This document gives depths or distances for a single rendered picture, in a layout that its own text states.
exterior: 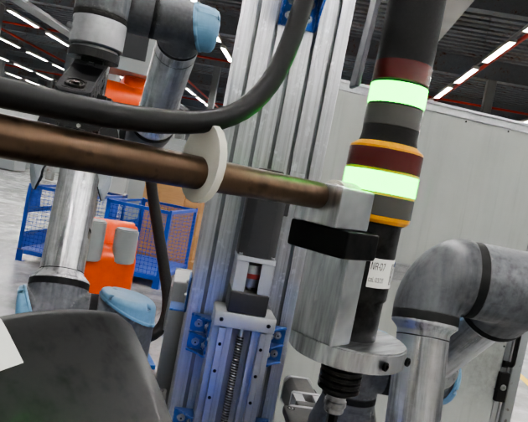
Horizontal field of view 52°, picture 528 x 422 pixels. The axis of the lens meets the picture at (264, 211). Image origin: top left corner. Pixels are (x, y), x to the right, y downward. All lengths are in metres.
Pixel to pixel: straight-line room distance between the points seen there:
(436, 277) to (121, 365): 0.53
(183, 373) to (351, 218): 1.08
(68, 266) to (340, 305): 0.89
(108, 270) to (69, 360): 3.90
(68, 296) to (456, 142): 1.75
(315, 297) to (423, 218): 2.06
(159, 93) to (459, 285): 0.63
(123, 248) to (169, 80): 3.26
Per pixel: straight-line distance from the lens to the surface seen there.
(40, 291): 1.13
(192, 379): 1.34
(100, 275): 4.28
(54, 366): 0.38
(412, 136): 0.33
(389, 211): 0.31
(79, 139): 0.19
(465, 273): 0.83
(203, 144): 0.23
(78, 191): 1.18
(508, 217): 2.56
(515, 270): 0.86
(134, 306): 1.11
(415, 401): 0.82
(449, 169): 2.40
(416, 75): 0.33
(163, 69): 1.02
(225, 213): 1.25
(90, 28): 0.82
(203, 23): 0.94
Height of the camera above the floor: 1.54
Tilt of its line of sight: 3 degrees down
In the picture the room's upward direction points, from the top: 11 degrees clockwise
